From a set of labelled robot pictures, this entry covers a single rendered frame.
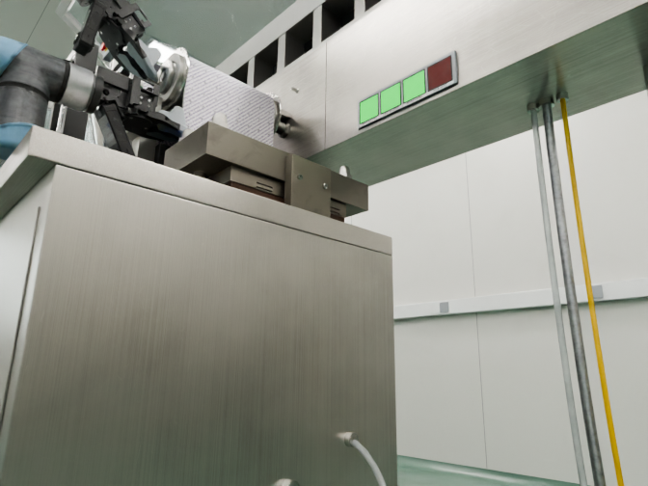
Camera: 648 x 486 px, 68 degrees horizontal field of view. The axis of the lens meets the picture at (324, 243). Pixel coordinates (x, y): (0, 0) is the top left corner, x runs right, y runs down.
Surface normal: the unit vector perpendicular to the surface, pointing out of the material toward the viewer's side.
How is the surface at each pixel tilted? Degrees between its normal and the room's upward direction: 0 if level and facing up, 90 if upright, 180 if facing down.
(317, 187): 90
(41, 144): 90
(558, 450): 90
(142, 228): 90
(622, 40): 180
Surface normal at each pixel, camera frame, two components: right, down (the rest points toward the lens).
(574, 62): -0.01, 0.97
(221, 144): 0.69, -0.18
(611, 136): -0.72, -0.19
